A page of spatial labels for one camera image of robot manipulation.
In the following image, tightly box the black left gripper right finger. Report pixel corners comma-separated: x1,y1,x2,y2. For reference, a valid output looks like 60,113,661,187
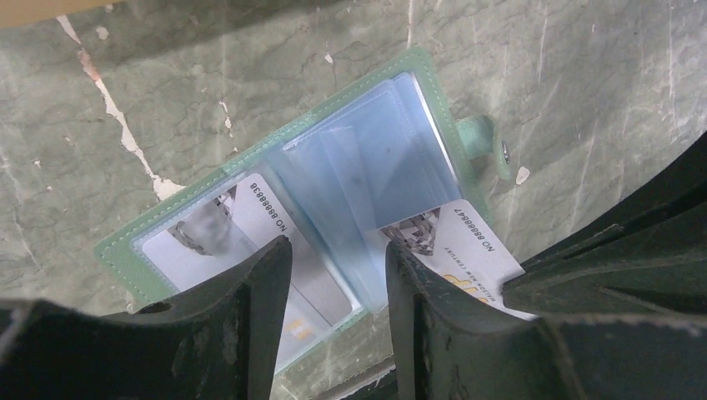
385,242,706,399

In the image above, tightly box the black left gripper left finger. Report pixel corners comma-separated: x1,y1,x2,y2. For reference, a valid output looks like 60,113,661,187
1,236,293,399

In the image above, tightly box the yellow oval tray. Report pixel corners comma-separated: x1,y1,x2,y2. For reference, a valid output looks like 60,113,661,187
1,0,123,28

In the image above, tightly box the mint green card holder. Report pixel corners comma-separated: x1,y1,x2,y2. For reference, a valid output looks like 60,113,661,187
95,47,514,360

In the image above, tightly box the silver VIP credit card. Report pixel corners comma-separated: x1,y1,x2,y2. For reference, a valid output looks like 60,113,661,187
134,172,355,370

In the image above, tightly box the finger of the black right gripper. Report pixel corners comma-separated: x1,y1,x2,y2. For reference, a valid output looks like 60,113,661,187
502,135,706,317

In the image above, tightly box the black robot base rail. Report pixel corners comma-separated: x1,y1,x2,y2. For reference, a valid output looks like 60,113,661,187
315,365,398,400

